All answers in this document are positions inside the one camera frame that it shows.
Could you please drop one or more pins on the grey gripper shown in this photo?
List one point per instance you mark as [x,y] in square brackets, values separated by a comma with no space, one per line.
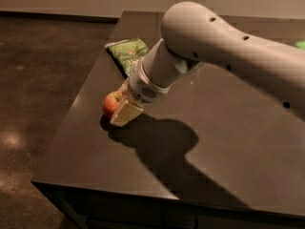
[142,85]

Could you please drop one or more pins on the red apple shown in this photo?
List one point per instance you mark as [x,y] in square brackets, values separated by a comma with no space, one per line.
[111,102]

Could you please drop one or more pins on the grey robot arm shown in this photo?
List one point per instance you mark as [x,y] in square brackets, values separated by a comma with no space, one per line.
[192,35]

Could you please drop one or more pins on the green chip bag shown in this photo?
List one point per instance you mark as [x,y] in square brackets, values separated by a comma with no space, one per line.
[127,53]

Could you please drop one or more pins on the dark table base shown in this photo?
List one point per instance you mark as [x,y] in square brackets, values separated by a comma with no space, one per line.
[93,209]

